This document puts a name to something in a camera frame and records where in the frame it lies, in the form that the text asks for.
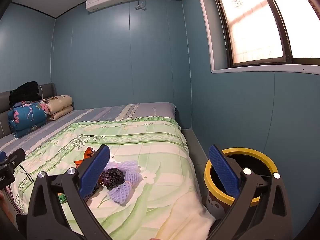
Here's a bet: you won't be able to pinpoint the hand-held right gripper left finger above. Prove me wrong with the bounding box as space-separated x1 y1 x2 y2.
26 144 111 240

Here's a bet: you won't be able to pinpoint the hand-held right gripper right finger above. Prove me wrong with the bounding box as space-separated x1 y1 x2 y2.
208 144 292 240

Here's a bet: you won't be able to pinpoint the purple foam fruit net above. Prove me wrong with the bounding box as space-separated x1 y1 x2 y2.
105 160 118 172
117 160 138 173
107 182 133 206
124 170 143 185

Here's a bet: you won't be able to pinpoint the black plastic bag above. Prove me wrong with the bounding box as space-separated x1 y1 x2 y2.
102 168 124 189

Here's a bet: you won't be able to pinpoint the yellow rimmed trash can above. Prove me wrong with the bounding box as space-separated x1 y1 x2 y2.
204 148 278 220

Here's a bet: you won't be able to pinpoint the grey padded headboard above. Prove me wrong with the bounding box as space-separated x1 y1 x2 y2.
0 82 58 139

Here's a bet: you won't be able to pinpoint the blue floral folded quilt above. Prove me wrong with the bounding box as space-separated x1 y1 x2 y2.
7 100 49 138

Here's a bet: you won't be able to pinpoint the bed with grey striped sheet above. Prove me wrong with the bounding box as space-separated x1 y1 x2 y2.
0 102 217 240

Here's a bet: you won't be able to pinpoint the black folded clothes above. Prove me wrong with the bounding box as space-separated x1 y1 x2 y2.
9 81 43 108

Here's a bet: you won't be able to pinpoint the green floral quilt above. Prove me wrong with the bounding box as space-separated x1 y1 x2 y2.
10 119 217 240

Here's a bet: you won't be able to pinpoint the beige folded quilt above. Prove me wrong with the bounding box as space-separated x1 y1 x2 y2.
46 95 74 122

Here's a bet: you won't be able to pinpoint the brown framed window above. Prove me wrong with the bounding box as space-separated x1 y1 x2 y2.
194 0 320 75

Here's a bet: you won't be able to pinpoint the black cable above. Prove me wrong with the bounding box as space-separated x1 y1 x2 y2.
14 164 35 183

